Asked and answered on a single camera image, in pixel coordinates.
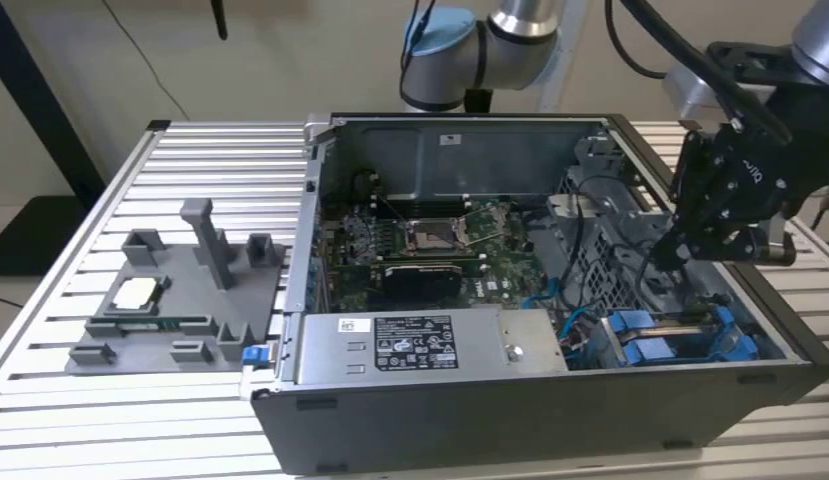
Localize green motherboard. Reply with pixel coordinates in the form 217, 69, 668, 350
317, 197, 556, 314

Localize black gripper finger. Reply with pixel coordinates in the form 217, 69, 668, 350
653, 219, 696, 272
691, 225, 755, 261

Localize grey power supply unit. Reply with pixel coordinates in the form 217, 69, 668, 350
294, 307, 568, 386

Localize metal socket cover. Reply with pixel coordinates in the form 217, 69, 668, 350
460, 204, 513, 240

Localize black RAM slots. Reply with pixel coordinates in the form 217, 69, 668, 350
373, 192, 473, 211

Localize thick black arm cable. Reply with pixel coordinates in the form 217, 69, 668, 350
604, 0, 793, 146

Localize blue disk wire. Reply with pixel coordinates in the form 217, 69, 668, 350
525, 287, 606, 351

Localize thin locking lever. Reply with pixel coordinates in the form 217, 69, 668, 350
378, 194, 410, 224

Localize silver cylinder on gripper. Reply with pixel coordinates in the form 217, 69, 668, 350
747, 217, 797, 265

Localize silver heat sink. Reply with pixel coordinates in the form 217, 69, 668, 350
344, 214, 389, 251

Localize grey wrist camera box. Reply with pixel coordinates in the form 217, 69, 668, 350
664, 64, 727, 119

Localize long black wire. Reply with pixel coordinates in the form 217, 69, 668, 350
561, 174, 633, 306

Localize black upright pole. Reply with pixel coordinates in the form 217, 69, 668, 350
0, 0, 109, 201

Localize black flat base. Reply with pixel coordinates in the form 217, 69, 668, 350
0, 195, 90, 277

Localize grey parts rack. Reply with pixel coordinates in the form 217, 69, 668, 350
63, 198, 289, 375

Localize black antenna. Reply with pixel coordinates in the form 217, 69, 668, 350
209, 0, 230, 41

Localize grey perforated disk bay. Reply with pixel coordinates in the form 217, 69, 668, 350
526, 167, 743, 321

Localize green RAM stick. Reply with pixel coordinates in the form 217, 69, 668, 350
117, 319, 189, 334

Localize silver metal bracket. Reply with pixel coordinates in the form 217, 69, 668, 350
546, 193, 584, 220

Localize black open PC case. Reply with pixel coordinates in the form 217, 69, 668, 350
238, 110, 829, 476

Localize CPU socket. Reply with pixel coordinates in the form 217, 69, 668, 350
404, 217, 466, 254

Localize silver CPU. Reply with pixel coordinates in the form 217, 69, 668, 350
113, 278, 163, 310

